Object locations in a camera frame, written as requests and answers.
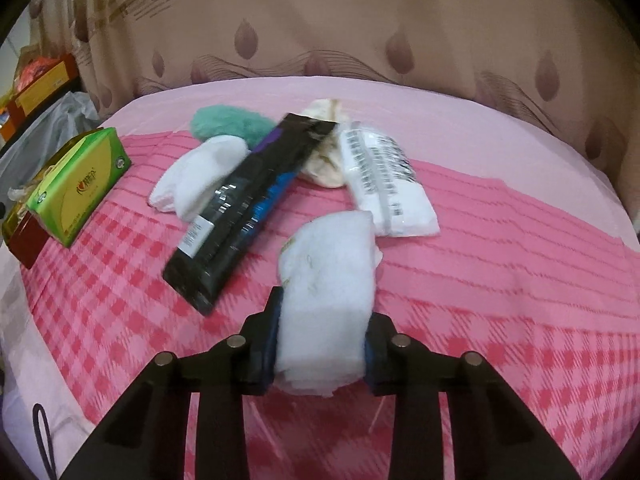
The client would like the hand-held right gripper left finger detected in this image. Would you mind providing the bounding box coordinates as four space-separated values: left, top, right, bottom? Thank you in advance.
60 286 283 480

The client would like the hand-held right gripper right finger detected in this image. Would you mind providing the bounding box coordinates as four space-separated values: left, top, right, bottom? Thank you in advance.
361 312 583 480

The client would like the white cloth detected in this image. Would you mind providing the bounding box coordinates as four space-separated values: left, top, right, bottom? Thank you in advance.
276 210 383 397

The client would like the black packet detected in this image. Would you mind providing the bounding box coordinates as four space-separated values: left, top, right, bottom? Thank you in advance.
162 112 343 317

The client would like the white printed packet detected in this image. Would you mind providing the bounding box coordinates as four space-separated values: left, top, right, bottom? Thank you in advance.
337 120 441 238

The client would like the white sock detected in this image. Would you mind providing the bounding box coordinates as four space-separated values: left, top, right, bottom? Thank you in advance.
147 135 251 223

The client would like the cream scrunchie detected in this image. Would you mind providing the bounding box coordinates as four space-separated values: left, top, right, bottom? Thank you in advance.
299 98 351 190

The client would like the teal fluffy scrunchie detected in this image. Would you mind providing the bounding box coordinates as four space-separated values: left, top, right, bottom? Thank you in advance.
190 105 278 148

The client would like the green tissue box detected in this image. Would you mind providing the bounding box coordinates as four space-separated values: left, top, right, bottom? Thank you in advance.
26 127 132 248

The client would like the grey plastic cover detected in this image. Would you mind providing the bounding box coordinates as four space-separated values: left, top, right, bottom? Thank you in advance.
0 91 101 181

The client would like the beige leaf print curtain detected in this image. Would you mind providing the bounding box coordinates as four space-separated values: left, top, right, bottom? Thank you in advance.
25 0 631 191

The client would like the orange cardboard box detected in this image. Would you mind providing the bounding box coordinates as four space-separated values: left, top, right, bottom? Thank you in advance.
7 57 81 131

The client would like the red snack packet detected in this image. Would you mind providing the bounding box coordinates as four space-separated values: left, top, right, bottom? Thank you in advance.
17 55 66 81

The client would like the black cord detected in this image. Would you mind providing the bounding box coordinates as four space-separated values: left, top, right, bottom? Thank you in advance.
31 401 60 480

